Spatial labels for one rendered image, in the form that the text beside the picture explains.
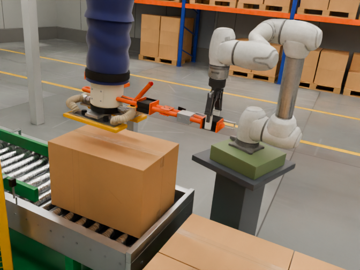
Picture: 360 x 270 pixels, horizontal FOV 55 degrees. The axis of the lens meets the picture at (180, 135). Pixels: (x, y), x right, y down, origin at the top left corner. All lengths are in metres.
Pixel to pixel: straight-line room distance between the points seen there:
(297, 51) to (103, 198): 1.27
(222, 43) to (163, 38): 8.26
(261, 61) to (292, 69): 0.60
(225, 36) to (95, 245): 1.16
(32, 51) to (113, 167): 3.14
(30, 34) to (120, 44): 3.02
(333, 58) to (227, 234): 6.98
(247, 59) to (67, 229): 1.21
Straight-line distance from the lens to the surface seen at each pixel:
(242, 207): 2.34
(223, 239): 1.93
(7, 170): 2.62
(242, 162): 2.13
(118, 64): 1.73
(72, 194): 2.01
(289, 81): 2.01
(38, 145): 2.75
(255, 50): 1.41
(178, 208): 2.03
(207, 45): 10.50
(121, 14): 1.69
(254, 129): 2.19
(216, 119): 1.57
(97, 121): 1.78
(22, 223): 2.17
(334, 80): 8.64
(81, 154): 1.84
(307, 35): 1.90
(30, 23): 4.65
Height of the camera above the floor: 1.72
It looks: 22 degrees down
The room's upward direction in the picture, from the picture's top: 5 degrees clockwise
